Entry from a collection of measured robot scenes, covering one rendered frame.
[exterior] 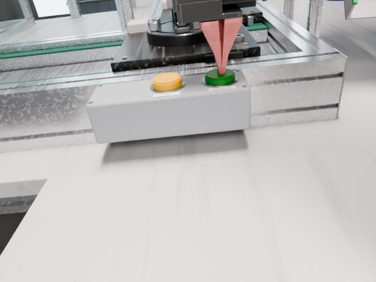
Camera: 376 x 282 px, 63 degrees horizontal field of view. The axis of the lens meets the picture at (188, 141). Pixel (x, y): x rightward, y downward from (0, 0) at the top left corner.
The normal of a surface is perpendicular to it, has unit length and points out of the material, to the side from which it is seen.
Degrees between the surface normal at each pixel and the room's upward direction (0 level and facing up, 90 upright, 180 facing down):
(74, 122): 90
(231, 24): 111
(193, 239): 0
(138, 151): 0
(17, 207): 90
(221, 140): 0
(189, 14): 90
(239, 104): 90
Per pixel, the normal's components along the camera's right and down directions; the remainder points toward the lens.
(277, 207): -0.11, -0.84
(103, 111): 0.02, 0.54
